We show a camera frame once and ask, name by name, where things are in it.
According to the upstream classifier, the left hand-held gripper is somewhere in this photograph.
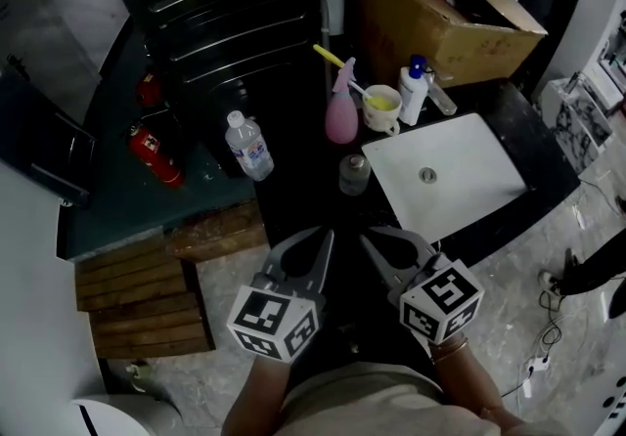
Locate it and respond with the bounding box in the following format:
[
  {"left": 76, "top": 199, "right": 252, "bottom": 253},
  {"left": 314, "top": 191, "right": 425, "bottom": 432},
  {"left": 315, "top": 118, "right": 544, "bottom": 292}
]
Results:
[{"left": 226, "top": 227, "right": 336, "bottom": 366}]

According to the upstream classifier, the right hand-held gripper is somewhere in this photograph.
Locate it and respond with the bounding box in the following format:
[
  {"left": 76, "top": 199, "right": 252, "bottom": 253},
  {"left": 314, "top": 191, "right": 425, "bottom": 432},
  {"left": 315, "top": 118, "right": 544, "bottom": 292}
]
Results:
[{"left": 358, "top": 226, "right": 486, "bottom": 346}]

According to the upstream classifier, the small glass jar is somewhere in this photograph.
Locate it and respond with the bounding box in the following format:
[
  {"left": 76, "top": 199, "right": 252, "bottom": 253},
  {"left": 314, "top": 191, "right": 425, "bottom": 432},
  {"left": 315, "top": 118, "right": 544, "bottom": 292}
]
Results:
[{"left": 338, "top": 153, "right": 372, "bottom": 197}]

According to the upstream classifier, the person's right forearm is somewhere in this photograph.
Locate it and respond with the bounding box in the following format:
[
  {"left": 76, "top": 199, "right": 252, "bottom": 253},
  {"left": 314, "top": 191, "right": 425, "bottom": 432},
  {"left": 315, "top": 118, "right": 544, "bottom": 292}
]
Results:
[{"left": 429, "top": 333, "right": 524, "bottom": 436}]

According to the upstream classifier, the person's left forearm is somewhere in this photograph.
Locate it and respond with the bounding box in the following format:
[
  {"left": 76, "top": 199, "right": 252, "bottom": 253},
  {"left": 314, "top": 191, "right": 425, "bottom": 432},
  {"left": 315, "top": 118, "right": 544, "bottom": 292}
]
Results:
[{"left": 219, "top": 355, "right": 294, "bottom": 436}]

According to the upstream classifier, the white sink basin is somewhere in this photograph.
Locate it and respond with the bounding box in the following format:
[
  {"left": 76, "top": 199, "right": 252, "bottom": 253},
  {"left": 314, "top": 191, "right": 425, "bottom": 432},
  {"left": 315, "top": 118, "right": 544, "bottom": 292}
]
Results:
[{"left": 360, "top": 111, "right": 529, "bottom": 244}]

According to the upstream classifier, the clear plastic water bottle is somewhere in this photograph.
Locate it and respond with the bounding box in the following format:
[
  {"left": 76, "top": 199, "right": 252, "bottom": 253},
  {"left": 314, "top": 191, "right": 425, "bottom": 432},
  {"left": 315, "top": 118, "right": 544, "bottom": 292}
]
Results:
[{"left": 224, "top": 109, "right": 275, "bottom": 182}]

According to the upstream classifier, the pink spray bottle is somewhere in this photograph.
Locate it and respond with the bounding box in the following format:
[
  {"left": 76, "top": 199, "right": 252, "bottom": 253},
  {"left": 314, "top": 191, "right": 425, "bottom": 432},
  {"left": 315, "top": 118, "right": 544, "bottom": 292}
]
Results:
[{"left": 325, "top": 57, "right": 364, "bottom": 146}]

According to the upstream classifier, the white pump bottle blue cap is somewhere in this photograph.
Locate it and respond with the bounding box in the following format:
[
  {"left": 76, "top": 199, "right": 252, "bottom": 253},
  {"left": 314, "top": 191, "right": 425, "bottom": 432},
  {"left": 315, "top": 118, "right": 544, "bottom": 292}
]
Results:
[{"left": 396, "top": 54, "right": 431, "bottom": 127}]

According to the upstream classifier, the black sink countertop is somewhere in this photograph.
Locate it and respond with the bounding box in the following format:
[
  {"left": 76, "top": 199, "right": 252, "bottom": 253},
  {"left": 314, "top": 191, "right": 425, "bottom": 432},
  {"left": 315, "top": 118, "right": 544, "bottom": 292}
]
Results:
[{"left": 253, "top": 81, "right": 582, "bottom": 269}]

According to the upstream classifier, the worn wooden board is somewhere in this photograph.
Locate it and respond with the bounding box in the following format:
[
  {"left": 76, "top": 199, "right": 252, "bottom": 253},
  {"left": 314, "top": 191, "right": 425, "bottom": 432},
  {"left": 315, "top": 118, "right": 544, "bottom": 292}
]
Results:
[{"left": 163, "top": 201, "right": 269, "bottom": 263}]

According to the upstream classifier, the white ceramic cup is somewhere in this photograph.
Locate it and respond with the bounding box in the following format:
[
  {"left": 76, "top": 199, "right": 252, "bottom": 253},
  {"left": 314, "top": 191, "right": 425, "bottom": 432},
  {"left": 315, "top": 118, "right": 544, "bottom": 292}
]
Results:
[{"left": 361, "top": 84, "right": 403, "bottom": 137}]

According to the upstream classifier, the person's light shirt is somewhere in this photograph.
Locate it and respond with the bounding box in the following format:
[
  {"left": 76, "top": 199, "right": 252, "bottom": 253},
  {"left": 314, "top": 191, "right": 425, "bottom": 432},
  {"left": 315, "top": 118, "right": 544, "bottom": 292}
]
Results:
[{"left": 273, "top": 360, "right": 495, "bottom": 436}]

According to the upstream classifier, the chrome faucet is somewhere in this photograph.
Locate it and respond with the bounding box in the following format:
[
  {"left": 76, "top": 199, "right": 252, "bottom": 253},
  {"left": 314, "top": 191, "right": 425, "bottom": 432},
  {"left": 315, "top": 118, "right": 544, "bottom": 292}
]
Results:
[{"left": 423, "top": 66, "right": 459, "bottom": 116}]

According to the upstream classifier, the wooden slat pallet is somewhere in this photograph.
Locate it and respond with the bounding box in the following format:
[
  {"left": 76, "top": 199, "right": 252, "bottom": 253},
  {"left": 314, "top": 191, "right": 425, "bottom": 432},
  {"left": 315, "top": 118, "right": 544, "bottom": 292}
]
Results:
[{"left": 72, "top": 238, "right": 217, "bottom": 360}]

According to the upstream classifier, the white power strip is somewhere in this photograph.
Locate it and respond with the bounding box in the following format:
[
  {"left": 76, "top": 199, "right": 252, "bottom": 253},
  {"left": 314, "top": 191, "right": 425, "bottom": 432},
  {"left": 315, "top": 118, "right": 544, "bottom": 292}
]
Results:
[{"left": 523, "top": 354, "right": 553, "bottom": 375}]

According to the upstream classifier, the large red fire extinguisher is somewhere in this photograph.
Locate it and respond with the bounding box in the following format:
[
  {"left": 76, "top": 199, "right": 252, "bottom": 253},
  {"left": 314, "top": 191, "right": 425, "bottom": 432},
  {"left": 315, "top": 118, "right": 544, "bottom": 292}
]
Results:
[{"left": 125, "top": 123, "right": 186, "bottom": 190}]

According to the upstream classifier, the dark green platform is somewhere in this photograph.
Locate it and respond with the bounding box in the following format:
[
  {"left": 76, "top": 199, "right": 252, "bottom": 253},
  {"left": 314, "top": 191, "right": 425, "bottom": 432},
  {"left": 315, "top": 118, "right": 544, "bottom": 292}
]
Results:
[{"left": 56, "top": 18, "right": 260, "bottom": 262}]

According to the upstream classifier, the yellow sponge brush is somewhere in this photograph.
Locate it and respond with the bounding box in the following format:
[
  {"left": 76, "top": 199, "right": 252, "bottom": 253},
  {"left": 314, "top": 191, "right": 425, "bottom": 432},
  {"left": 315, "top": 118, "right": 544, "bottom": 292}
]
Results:
[{"left": 312, "top": 43, "right": 392, "bottom": 112}]

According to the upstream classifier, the marble pattern cabinet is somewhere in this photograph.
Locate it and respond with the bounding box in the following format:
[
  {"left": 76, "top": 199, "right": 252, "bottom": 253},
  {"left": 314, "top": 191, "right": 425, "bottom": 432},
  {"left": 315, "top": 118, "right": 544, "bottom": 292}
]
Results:
[{"left": 540, "top": 74, "right": 625, "bottom": 174}]

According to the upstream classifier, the small red fire extinguisher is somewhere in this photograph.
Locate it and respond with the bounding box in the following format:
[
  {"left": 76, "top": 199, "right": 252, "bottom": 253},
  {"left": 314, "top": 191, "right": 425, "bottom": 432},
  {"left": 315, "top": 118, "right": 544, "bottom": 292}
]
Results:
[{"left": 134, "top": 70, "right": 165, "bottom": 109}]

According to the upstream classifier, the brown cardboard box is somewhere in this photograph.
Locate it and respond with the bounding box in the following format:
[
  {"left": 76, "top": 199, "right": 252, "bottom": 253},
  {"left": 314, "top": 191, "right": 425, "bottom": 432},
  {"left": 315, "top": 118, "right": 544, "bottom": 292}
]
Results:
[{"left": 344, "top": 0, "right": 549, "bottom": 89}]

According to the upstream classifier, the white round appliance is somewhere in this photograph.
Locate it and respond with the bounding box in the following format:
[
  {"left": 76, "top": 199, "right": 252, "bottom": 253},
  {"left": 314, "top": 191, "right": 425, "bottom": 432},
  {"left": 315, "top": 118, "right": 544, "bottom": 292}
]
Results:
[{"left": 70, "top": 392, "right": 182, "bottom": 436}]

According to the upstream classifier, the black dish rack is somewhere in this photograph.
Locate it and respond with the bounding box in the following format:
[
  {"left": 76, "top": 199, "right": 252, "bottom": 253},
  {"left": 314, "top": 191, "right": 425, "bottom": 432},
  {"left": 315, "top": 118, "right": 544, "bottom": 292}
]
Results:
[{"left": 100, "top": 0, "right": 324, "bottom": 176}]

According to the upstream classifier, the white perforated panel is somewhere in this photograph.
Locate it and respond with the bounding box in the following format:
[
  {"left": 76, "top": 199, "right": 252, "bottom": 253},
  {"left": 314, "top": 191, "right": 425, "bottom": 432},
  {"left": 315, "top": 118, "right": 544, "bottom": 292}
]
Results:
[{"left": 601, "top": 389, "right": 626, "bottom": 436}]

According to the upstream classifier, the thin right wrist bracelet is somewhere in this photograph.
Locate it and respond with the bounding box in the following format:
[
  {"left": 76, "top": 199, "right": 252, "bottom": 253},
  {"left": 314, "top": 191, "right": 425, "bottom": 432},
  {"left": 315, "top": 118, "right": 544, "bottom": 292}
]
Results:
[{"left": 429, "top": 331, "right": 470, "bottom": 365}]

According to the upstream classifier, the black floor cable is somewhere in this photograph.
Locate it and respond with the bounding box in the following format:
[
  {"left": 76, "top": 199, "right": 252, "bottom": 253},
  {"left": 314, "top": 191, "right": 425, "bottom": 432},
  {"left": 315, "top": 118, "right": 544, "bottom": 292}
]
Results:
[{"left": 537, "top": 286, "right": 563, "bottom": 362}]

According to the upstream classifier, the grey drain hose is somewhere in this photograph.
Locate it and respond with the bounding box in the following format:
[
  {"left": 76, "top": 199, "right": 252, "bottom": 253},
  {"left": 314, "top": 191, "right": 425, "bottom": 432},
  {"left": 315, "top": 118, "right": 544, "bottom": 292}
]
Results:
[{"left": 318, "top": 0, "right": 334, "bottom": 98}]

